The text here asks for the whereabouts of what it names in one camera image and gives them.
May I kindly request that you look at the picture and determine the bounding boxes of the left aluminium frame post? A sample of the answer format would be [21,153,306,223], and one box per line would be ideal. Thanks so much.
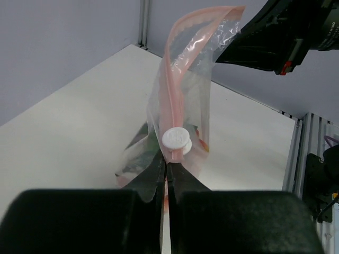
[137,0,151,50]

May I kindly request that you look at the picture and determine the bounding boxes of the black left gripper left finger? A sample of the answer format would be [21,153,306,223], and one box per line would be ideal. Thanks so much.
[1,153,166,253]

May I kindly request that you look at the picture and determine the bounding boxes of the red strawberry bunch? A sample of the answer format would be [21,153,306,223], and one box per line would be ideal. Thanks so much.
[115,123,210,187]

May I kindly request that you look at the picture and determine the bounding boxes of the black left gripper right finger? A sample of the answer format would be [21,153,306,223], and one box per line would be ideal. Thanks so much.
[167,164,324,253]

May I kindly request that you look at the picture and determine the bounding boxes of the clear pink zip top bag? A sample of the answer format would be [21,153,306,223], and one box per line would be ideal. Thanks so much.
[115,4,244,212]

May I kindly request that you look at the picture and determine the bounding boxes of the aluminium mounting rail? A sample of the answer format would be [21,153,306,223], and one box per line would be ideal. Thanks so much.
[281,112,338,253]

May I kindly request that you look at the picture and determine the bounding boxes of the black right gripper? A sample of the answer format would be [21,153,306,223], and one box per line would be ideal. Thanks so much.
[217,1,338,75]

